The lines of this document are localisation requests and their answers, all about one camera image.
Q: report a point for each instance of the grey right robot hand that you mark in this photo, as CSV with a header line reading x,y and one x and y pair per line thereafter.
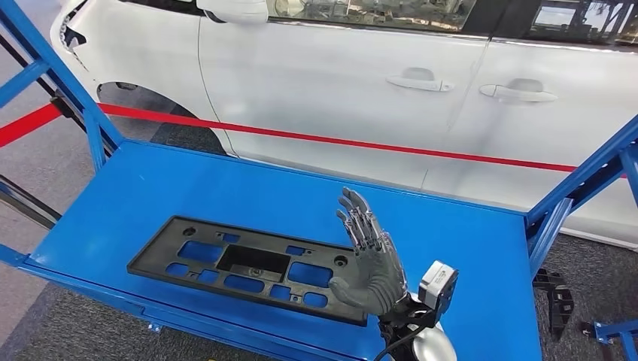
x,y
381,274

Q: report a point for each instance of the black plastic plate frame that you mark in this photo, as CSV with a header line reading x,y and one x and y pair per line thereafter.
x,y
149,259

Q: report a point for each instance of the red barrier belt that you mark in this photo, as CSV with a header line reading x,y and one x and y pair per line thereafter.
x,y
299,135

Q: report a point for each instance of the white car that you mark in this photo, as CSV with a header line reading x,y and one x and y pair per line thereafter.
x,y
324,74

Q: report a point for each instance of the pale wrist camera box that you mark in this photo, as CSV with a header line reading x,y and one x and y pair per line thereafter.
x,y
436,284

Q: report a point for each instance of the black plastic bracket part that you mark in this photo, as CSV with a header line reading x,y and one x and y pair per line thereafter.
x,y
558,304

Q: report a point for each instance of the stanchion post with black head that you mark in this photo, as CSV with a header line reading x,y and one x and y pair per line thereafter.
x,y
62,107

